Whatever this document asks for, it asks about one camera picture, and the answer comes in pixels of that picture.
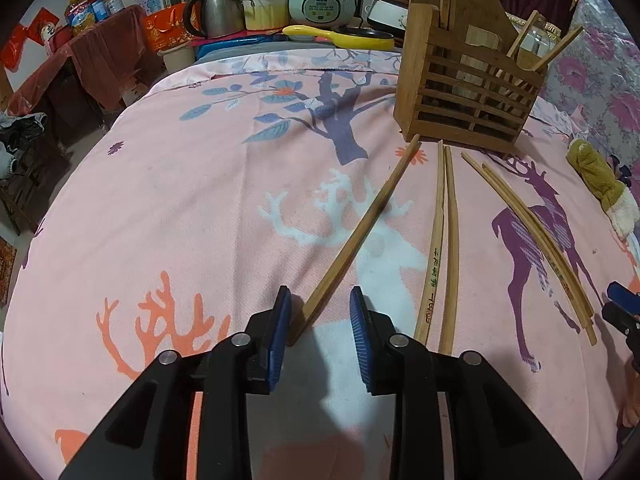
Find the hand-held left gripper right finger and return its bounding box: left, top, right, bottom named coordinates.
left=349, top=286, right=583, bottom=480

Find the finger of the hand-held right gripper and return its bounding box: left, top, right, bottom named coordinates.
left=602, top=302, right=640, bottom=376
left=607, top=282, right=640, bottom=313

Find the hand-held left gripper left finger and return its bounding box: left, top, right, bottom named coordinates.
left=59, top=286, right=292, bottom=480

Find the printed wooden chopstick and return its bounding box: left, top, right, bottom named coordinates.
left=414, top=140, right=446, bottom=347

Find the wooden utensil holder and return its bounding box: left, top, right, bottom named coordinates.
left=392, top=0, right=548, bottom=155

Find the person's right hand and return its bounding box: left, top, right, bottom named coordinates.
left=617, top=377, right=640, bottom=430

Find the green plush mitten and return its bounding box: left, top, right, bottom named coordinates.
left=566, top=139, right=640, bottom=241

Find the pink deer print sheet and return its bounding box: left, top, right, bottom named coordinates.
left=0, top=42, right=640, bottom=480

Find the floral foil sheet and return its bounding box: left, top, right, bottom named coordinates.
left=542, top=0, right=640, bottom=181

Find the clear plastic bottle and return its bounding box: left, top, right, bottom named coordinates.
left=515, top=12, right=551, bottom=61

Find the red floor mat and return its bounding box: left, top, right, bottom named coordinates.
left=0, top=237, right=18, bottom=306

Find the blue plastic box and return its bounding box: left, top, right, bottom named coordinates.
left=194, top=35, right=296, bottom=61

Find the white bucket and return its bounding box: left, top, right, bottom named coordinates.
left=162, top=44, right=196, bottom=73

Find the yellow frying pan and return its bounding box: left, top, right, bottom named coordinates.
left=281, top=24, right=397, bottom=52

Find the steel cooking pot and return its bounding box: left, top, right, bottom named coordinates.
left=241, top=0, right=292, bottom=32

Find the pile of clothes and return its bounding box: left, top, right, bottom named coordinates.
left=0, top=112, right=48, bottom=181

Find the orange gift box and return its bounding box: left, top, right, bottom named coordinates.
left=141, top=1, right=201, bottom=53

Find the stainless steel kettle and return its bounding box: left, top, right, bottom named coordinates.
left=182, top=0, right=241, bottom=40

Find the red cloth covered table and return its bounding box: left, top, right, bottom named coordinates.
left=7, top=4, right=163, bottom=121

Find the yellow oil bottle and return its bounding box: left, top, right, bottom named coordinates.
left=65, top=0, right=98, bottom=36

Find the red knot decoration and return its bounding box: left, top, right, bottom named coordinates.
left=0, top=24, right=30, bottom=75

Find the red paper diamond decoration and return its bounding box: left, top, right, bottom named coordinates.
left=26, top=6, right=62, bottom=47

